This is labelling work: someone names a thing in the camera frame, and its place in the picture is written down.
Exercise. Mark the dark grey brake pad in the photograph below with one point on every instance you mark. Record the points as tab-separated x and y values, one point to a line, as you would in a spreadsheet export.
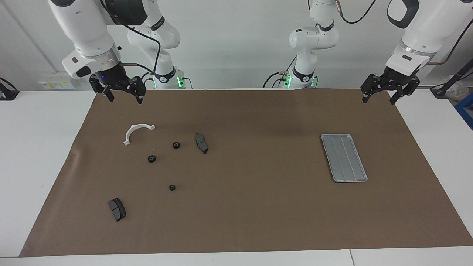
201	143
117	209

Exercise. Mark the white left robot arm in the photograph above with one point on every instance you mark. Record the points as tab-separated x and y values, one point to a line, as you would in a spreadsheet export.
425	29

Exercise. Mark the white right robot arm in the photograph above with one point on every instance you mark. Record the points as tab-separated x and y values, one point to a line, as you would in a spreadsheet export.
85	29

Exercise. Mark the black stand pole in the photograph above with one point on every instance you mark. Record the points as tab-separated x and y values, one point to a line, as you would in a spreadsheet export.
452	79

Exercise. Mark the brown table mat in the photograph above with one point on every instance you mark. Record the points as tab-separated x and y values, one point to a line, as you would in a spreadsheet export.
258	207

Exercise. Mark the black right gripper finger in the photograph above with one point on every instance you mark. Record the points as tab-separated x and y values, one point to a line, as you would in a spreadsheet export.
110	96
139	99

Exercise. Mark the black table clamp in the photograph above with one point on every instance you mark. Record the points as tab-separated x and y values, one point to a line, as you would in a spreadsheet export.
8	94

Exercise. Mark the clear plastic bag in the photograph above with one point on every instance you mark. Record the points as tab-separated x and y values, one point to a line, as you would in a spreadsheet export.
459	90

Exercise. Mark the white curved plastic bracket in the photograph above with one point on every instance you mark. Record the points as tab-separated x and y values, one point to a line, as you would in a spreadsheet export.
130	132

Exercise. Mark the white wall socket box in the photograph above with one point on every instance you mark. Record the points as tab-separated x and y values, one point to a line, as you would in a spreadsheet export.
55	80

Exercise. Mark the silver metal tray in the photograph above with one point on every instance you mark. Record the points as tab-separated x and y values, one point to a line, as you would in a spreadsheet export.
343	159

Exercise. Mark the blue crate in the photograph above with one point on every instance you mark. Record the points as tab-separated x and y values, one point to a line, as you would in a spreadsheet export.
466	109

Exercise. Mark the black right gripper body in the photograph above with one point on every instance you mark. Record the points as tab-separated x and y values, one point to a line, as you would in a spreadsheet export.
116	79

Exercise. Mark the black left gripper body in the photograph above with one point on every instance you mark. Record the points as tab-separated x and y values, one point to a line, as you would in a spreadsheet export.
391	79

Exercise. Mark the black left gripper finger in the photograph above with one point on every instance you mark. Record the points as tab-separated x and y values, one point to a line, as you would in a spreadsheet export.
394	98
365	98

